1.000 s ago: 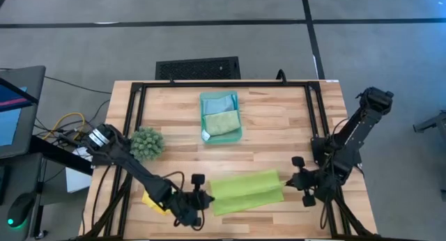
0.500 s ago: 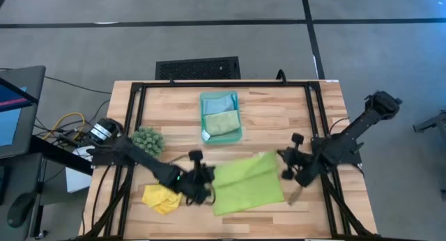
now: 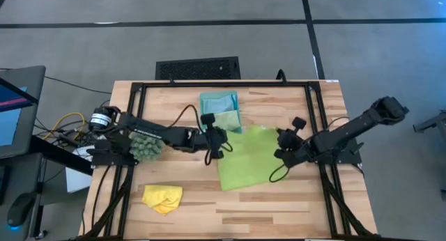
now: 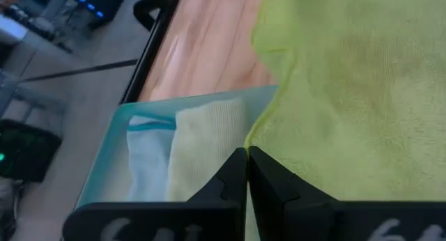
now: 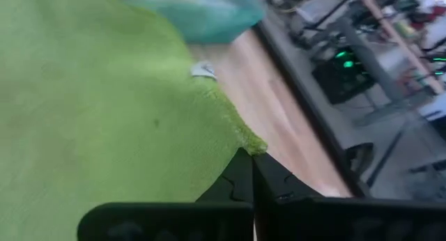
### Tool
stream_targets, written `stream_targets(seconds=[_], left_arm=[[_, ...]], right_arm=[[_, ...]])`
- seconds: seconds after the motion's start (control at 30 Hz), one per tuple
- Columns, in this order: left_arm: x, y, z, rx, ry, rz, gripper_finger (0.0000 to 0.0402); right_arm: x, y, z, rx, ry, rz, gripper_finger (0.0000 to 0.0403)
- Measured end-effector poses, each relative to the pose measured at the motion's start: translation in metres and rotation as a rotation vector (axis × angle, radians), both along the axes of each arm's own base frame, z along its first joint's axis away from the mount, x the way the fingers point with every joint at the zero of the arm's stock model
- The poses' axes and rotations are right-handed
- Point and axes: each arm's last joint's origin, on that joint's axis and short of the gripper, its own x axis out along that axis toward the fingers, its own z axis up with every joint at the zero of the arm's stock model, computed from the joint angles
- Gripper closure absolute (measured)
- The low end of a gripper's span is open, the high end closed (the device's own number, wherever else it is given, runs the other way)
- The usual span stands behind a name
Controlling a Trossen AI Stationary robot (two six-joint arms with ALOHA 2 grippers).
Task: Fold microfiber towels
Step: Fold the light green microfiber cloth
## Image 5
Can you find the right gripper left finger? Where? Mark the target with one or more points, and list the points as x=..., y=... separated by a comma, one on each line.
x=174, y=221

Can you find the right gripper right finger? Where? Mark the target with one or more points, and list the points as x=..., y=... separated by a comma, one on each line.
x=331, y=220

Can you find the lime green microfiber towel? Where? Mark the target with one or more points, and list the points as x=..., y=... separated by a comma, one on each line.
x=104, y=112

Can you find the teal plastic bin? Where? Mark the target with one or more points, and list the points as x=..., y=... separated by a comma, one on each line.
x=209, y=21

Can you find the black perforated box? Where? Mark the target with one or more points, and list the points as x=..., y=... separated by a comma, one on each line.
x=341, y=81

